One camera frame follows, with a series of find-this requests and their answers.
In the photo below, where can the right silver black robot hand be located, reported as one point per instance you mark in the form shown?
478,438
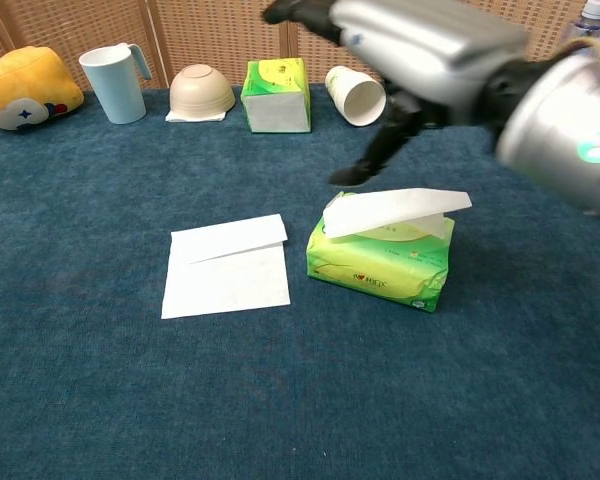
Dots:
420,45

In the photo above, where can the white tissue sheet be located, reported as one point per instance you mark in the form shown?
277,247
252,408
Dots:
395,207
230,280

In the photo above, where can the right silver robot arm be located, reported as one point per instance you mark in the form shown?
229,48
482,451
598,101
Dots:
555,125

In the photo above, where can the white paper cup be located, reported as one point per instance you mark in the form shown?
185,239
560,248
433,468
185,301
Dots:
360,102

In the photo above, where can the green cube tissue pack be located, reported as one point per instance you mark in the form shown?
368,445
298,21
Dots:
277,107

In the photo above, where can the clear plastic water bottle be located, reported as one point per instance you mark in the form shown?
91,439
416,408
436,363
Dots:
592,15

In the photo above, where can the woven wooden folding screen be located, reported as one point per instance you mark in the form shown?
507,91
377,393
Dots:
205,35

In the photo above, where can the beige upturned bowl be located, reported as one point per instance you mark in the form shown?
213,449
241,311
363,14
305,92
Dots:
201,90

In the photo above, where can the green flat tissue pack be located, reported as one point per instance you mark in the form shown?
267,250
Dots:
375,265

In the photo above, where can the white folded napkin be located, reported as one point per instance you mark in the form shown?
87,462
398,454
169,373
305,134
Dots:
180,117

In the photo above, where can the yellow plush toy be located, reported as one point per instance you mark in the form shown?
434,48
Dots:
27,82

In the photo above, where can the blue tablecloth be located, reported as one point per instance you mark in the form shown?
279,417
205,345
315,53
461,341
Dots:
180,390

